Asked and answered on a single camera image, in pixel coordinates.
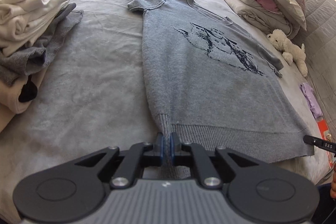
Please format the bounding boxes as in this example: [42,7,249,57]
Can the grey knit sweater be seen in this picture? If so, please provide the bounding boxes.
[127,0,315,180]

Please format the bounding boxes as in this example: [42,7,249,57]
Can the white folded clothes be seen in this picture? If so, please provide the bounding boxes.
[1,0,70,57]

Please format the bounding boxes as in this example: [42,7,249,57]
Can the person right hand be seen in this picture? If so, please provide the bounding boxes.
[330,170,336,199]

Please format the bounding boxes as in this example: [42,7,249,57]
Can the orange book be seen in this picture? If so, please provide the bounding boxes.
[317,117,335,168]

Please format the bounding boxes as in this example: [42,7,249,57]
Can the lilac folded cloth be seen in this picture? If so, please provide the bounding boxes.
[299,83,323,119]

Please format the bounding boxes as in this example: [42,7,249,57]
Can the grey bed sheet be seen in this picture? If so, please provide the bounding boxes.
[0,0,333,224]

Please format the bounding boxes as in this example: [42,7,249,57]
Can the white plush dog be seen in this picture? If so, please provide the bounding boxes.
[266,29,308,77]

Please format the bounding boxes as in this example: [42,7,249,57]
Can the grey quilted headboard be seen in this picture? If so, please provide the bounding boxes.
[292,0,335,135]

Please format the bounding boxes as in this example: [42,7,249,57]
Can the grey folded garment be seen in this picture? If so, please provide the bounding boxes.
[0,3,84,102]

